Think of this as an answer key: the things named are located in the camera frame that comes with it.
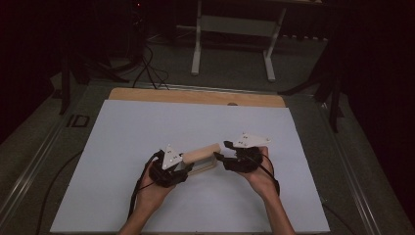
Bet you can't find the square wooden clock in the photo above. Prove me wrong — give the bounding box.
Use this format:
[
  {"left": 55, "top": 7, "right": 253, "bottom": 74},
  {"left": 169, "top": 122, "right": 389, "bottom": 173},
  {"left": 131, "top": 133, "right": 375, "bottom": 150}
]
[{"left": 180, "top": 142, "right": 222, "bottom": 176}]

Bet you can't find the person's left hand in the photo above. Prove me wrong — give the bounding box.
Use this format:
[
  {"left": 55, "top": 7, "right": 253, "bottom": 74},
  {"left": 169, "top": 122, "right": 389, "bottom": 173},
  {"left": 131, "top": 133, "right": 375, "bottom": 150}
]
[{"left": 135, "top": 161, "right": 177, "bottom": 211}]

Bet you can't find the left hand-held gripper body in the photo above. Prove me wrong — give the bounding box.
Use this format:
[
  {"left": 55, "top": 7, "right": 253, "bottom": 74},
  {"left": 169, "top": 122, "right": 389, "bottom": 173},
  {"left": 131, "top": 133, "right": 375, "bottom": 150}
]
[{"left": 149, "top": 144, "right": 189, "bottom": 188}]

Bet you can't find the left hand-held gripper cable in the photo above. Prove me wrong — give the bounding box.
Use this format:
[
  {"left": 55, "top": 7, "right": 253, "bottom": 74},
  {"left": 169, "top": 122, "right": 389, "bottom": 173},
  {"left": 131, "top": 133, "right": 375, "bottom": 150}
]
[{"left": 127, "top": 150, "right": 164, "bottom": 220}]

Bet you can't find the black floor socket box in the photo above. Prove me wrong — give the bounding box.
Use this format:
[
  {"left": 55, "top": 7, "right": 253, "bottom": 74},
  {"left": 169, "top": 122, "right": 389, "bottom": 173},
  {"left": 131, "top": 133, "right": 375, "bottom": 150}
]
[{"left": 66, "top": 114, "right": 91, "bottom": 128}]

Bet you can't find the black floor cable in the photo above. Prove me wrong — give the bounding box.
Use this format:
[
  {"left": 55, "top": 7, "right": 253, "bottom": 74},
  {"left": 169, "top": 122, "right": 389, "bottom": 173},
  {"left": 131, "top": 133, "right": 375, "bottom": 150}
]
[
  {"left": 321, "top": 202, "right": 348, "bottom": 235},
  {"left": 34, "top": 150, "right": 84, "bottom": 235}
]

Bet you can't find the black floor cables bundle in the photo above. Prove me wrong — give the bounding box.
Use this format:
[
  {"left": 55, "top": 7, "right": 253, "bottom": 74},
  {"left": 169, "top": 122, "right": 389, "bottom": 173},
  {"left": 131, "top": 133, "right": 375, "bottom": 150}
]
[{"left": 131, "top": 42, "right": 171, "bottom": 91}]

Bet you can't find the black stand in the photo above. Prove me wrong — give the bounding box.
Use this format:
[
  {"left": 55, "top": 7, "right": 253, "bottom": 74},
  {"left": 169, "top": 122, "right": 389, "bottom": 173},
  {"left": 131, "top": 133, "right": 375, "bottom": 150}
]
[
  {"left": 58, "top": 53, "right": 130, "bottom": 116},
  {"left": 278, "top": 30, "right": 345, "bottom": 133}
]

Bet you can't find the person's right hand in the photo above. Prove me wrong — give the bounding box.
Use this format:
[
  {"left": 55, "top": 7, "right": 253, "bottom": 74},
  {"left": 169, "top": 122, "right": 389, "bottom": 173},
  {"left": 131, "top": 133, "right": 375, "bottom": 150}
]
[{"left": 239, "top": 145, "right": 279, "bottom": 199}]

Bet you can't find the metal floor rail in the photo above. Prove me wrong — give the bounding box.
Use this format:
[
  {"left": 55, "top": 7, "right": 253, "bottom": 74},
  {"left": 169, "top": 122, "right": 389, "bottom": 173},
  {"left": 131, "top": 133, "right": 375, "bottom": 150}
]
[
  {"left": 313, "top": 97, "right": 384, "bottom": 235},
  {"left": 143, "top": 82, "right": 315, "bottom": 98},
  {"left": 0, "top": 112, "right": 68, "bottom": 224}
]

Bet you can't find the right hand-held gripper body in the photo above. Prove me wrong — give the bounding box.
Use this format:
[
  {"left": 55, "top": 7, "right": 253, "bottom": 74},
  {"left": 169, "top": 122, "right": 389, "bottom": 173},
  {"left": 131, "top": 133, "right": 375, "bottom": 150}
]
[{"left": 224, "top": 132, "right": 272, "bottom": 174}]

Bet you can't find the white table mat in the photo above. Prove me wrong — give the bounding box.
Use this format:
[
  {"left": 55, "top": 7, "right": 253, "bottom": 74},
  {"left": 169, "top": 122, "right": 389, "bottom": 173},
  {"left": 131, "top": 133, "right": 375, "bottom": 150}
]
[{"left": 50, "top": 99, "right": 331, "bottom": 234}]

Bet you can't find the white metal desk frame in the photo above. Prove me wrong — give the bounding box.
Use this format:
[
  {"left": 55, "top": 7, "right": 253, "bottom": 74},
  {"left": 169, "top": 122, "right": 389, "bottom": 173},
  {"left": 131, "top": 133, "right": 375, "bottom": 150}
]
[{"left": 190, "top": 0, "right": 289, "bottom": 83}]

